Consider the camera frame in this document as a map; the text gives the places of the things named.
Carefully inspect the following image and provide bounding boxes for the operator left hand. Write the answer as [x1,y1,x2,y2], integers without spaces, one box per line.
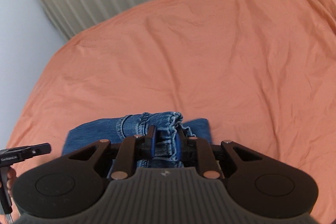
[6,166,17,197]

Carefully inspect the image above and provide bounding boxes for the blue denim jeans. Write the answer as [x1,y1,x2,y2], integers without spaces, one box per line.
[62,111,212,168]

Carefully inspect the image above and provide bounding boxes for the orange bed sheet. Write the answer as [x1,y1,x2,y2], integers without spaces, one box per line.
[8,0,335,223]

